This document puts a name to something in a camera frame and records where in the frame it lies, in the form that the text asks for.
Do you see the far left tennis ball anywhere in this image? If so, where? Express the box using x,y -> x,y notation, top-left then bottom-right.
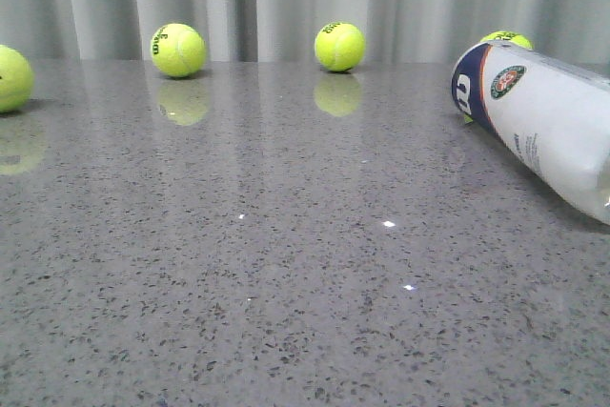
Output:
0,45 -> 34,113

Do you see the right tennis ball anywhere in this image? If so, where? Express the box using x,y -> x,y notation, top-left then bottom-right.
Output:
479,31 -> 534,50

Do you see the tennis ball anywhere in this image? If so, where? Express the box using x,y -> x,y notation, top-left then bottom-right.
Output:
150,23 -> 207,78
0,45 -> 34,113
479,31 -> 534,50
314,22 -> 366,72

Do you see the grey white curtain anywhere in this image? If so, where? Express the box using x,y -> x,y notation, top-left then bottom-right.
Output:
1,0 -> 609,64

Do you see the centre tennis ball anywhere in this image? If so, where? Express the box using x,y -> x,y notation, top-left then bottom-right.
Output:
314,22 -> 366,72

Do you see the white blue tennis ball can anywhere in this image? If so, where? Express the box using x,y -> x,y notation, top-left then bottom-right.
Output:
451,40 -> 609,223

